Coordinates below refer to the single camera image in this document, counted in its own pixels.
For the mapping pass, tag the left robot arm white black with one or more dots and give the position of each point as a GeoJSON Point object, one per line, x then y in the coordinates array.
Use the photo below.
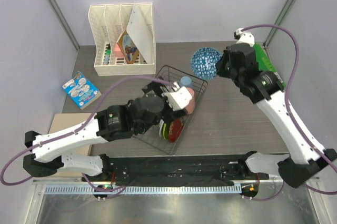
{"type": "Point", "coordinates": [53, 152]}

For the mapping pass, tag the beige wooden board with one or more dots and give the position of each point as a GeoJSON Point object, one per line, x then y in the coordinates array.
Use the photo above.
{"type": "Point", "coordinates": [62, 121]}

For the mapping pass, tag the green plate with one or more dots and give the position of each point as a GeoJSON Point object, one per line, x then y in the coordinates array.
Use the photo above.
{"type": "Point", "coordinates": [165, 131]}

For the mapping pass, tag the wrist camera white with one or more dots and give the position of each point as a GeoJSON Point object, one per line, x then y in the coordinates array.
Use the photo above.
{"type": "Point", "coordinates": [178, 97]}
{"type": "Point", "coordinates": [244, 37]}

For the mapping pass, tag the red floral plate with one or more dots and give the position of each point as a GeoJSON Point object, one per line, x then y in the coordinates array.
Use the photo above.
{"type": "Point", "coordinates": [176, 128]}

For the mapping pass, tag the green plastic folder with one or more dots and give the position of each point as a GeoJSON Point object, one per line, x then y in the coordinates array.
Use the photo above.
{"type": "Point", "coordinates": [264, 62]}

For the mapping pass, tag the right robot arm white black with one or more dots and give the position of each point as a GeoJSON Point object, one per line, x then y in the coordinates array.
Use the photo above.
{"type": "Point", "coordinates": [306, 156]}

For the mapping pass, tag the white plate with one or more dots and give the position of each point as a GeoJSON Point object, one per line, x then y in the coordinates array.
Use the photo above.
{"type": "Point", "coordinates": [160, 128]}

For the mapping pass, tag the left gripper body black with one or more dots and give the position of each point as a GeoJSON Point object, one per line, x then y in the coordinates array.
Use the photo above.
{"type": "Point", "coordinates": [167, 114]}

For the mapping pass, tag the blue patterned ceramic bowl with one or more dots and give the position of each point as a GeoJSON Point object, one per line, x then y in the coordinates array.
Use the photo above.
{"type": "Point", "coordinates": [203, 63]}

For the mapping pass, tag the black wire dish rack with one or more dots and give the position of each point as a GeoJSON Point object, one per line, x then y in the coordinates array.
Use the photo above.
{"type": "Point", "coordinates": [151, 137]}

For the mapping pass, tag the pink block in organizer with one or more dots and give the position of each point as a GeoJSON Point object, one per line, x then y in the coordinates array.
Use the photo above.
{"type": "Point", "coordinates": [119, 53]}

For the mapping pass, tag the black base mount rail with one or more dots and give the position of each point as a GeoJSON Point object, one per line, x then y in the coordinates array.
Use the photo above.
{"type": "Point", "coordinates": [177, 171]}

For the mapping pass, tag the white binder folder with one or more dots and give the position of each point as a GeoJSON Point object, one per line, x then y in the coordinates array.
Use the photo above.
{"type": "Point", "coordinates": [140, 29]}

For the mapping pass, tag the pink plastic cup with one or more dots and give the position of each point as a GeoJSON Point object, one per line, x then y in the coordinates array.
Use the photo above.
{"type": "Point", "coordinates": [191, 106]}

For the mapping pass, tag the white slotted cable duct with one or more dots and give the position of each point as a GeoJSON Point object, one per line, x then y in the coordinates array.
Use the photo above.
{"type": "Point", "coordinates": [75, 189]}

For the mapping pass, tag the white file organizer rack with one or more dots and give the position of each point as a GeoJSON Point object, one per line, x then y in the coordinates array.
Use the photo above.
{"type": "Point", "coordinates": [107, 22]}

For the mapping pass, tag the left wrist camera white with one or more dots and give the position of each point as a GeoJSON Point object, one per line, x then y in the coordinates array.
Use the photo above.
{"type": "Point", "coordinates": [178, 97]}

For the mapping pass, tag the picture book in organizer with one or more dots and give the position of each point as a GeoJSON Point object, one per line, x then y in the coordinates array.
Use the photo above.
{"type": "Point", "coordinates": [131, 52]}

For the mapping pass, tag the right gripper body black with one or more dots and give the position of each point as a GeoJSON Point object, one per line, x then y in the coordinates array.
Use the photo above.
{"type": "Point", "coordinates": [225, 69]}

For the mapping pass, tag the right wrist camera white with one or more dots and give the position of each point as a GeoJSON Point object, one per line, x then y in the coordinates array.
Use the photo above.
{"type": "Point", "coordinates": [244, 37]}

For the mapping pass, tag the light blue plastic cup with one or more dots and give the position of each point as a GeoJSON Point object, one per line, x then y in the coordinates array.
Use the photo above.
{"type": "Point", "coordinates": [186, 81]}

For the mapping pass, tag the blue children's book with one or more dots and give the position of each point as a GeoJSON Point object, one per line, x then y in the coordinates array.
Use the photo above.
{"type": "Point", "coordinates": [81, 90]}

